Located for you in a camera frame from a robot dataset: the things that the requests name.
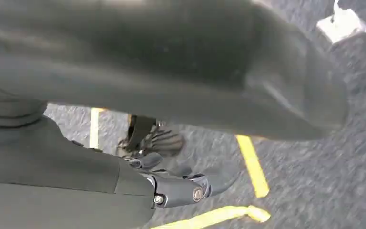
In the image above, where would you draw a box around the yellow floor tape line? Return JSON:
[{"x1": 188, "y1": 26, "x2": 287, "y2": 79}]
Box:
[{"x1": 89, "y1": 107, "x2": 107, "y2": 150}]

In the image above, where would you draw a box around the white flat sheet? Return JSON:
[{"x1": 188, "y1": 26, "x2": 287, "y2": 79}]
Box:
[{"x1": 315, "y1": 0, "x2": 366, "y2": 44}]

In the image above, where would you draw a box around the yellow floor tape corner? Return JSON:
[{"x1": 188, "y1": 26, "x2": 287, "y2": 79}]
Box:
[{"x1": 149, "y1": 135, "x2": 271, "y2": 229}]

